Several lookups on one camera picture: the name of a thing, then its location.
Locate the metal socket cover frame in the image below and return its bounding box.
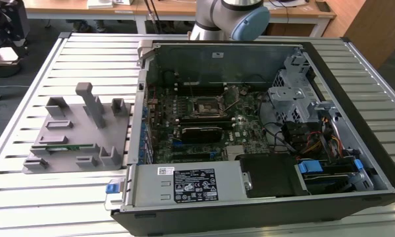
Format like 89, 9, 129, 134
220, 85, 241, 106

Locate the CPU socket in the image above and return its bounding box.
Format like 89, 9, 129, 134
189, 96, 226, 117

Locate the black RAM slot bank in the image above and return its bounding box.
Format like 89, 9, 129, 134
173, 82, 228, 91
178, 116, 234, 129

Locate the black graphics card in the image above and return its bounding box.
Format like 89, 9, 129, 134
180, 126, 224, 145

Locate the green motherboard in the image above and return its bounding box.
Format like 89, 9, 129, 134
144, 83, 274, 165

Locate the black expansion slot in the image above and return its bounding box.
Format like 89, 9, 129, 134
170, 153, 216, 161

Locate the silver chipset heatsink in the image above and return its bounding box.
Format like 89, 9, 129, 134
225, 145, 246, 159

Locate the silver metal drive cage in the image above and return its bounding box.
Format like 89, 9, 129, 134
265, 55, 320, 124

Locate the silver power supply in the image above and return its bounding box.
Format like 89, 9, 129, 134
120, 163, 249, 208

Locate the black plastic air shroud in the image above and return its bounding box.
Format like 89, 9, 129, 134
238, 153, 309, 198

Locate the grey parts rack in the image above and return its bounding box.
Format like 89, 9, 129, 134
21, 82, 133, 175

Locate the blue disk carrier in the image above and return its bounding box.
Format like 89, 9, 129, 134
297, 159, 324, 175

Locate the green RAM stick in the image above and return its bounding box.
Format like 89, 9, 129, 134
30, 143, 95, 152

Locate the black PC case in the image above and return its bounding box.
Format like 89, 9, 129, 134
109, 37, 395, 237

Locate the light wooden desk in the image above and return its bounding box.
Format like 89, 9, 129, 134
23, 0, 138, 34
134, 0, 337, 38

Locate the black disk drive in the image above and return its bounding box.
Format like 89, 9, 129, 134
301, 170, 357, 196

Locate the grey sneaker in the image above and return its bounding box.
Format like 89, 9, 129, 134
91, 20, 106, 33
70, 20, 87, 33

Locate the white box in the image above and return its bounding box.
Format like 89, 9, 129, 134
86, 0, 114, 10

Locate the brown wooden cabinet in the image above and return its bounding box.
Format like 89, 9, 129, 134
321, 0, 395, 70

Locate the grey case latch handle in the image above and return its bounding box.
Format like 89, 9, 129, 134
136, 39, 156, 69

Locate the coloured power wire harness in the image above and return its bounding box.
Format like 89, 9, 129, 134
296, 116, 345, 160

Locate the blue power supply handle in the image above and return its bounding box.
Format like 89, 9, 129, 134
105, 183, 120, 196

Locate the black hanging cable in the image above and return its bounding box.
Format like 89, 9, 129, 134
145, 0, 158, 33

